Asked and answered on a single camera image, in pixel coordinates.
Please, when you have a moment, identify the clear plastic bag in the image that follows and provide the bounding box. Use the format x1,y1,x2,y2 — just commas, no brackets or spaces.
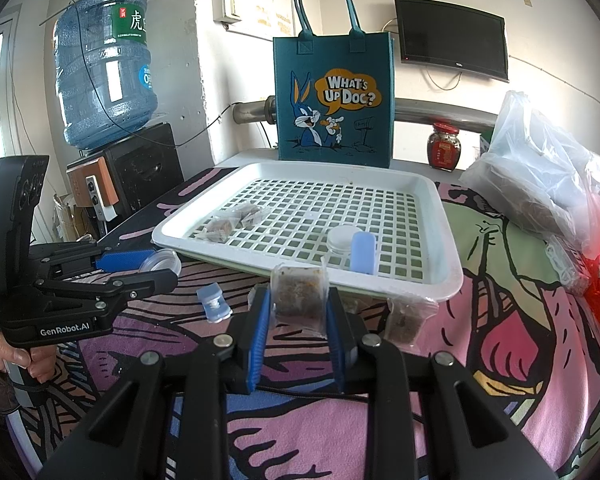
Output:
459,91,600,256

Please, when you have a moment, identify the person's left hand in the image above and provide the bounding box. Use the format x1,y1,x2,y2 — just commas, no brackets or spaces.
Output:
0,332,58,386

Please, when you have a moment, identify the red sauce jar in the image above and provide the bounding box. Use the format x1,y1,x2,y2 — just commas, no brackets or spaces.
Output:
427,121,462,171

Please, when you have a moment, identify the black water dispenser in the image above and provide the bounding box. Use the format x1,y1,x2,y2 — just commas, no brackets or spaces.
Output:
67,122,185,241

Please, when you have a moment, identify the wooden speaker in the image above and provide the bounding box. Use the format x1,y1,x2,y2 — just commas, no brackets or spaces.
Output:
66,155,118,221

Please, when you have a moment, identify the blue floss case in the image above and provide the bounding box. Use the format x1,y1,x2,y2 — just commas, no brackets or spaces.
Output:
351,231,380,276

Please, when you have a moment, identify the green plastic tray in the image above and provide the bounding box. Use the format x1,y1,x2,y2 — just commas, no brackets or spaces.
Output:
180,180,431,286

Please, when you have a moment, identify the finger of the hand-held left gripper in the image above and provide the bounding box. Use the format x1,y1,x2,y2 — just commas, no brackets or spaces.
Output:
45,269,179,311
40,250,156,281

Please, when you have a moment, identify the white perforated plastic tray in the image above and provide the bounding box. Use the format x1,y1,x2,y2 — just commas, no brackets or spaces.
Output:
151,161,465,302

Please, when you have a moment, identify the grey metal pipe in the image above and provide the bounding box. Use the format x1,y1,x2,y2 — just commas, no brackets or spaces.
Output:
232,95,496,136

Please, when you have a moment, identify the clear round jar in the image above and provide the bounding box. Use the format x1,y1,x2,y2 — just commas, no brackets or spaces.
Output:
139,248,182,276

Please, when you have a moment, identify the blue plastic clip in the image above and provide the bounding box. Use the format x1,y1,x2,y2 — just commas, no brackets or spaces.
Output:
196,282,233,324

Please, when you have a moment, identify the white lidded round jar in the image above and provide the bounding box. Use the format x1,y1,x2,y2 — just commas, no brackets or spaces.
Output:
326,226,363,265

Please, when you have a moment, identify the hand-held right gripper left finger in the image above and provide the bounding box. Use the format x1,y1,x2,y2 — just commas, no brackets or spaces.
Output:
37,285,276,480

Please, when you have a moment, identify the teal cartoon tote bag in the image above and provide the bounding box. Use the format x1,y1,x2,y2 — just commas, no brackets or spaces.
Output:
272,0,396,168

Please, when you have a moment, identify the wall electrical box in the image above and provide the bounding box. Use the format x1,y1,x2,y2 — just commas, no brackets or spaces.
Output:
211,0,243,23

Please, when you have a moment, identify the blue water jug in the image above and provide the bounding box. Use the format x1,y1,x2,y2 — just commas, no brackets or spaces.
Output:
54,0,159,151

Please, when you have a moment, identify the black wall television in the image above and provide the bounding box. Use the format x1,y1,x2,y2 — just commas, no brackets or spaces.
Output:
394,0,510,83

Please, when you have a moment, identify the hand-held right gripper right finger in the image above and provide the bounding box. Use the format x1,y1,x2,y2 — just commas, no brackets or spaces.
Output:
325,287,556,480

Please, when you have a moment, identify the cartoon printed mat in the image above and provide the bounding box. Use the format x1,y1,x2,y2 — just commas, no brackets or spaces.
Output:
10,162,600,480

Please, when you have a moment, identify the clear bag of small items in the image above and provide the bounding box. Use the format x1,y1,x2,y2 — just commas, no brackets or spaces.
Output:
545,240,591,296

